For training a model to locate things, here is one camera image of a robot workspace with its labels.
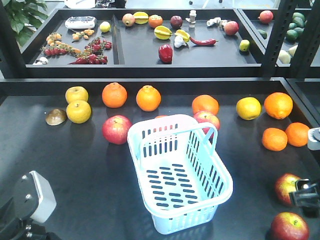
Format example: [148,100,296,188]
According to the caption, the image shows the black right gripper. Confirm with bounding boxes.
[289,178,320,213]

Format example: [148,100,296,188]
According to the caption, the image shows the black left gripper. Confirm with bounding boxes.
[0,197,60,240]

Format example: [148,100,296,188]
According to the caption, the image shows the red apple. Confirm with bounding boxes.
[270,212,310,240]
[101,115,133,145]
[193,110,220,130]
[274,173,301,207]

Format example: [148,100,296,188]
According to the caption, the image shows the light blue plastic basket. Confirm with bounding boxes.
[127,114,233,235]

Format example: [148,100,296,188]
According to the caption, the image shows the orange behind basket right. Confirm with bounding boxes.
[191,94,220,115]

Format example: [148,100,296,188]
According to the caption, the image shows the orange behind basket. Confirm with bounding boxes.
[191,94,220,115]
[155,115,168,119]

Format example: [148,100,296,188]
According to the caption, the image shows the orange behind basket left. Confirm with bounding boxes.
[155,115,168,119]

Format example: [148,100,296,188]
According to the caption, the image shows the small orange far right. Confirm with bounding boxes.
[285,122,310,147]

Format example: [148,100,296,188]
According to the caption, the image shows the small orange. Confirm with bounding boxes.
[261,127,288,152]
[285,122,310,147]

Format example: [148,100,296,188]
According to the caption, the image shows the small orange right front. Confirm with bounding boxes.
[261,127,288,152]

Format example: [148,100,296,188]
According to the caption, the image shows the orange with navel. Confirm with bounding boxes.
[264,92,293,120]

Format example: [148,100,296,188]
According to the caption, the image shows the yellow round citrus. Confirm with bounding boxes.
[236,97,262,121]

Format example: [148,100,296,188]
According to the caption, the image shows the brown mushroom half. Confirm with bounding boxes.
[45,108,67,126]

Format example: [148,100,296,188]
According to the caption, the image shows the yellow pear front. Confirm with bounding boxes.
[66,100,92,124]

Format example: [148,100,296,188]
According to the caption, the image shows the yellow pear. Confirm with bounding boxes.
[66,100,92,124]
[65,86,89,104]

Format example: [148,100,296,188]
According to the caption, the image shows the black wooden produce stand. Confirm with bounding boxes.
[0,8,320,240]

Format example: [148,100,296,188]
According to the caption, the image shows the yellow pear back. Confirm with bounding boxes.
[65,86,89,104]

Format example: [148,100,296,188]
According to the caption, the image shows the orange back left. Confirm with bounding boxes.
[101,82,128,108]

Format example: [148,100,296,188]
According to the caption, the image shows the red chili pepper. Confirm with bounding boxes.
[189,37,217,46]

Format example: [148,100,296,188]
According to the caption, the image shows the orange back centre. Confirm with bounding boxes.
[136,85,162,112]

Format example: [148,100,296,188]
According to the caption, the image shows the white garlic bulb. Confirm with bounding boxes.
[173,35,187,48]

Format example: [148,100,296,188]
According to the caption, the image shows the red bell pepper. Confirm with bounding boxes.
[158,44,173,64]

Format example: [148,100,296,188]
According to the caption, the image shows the green potted plant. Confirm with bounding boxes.
[1,0,48,47]

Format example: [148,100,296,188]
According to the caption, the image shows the white electronic device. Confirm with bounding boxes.
[64,16,97,30]

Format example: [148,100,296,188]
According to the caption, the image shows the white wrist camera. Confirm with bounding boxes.
[13,170,57,223]
[307,127,320,151]

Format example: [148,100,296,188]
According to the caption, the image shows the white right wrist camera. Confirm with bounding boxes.
[307,127,320,151]

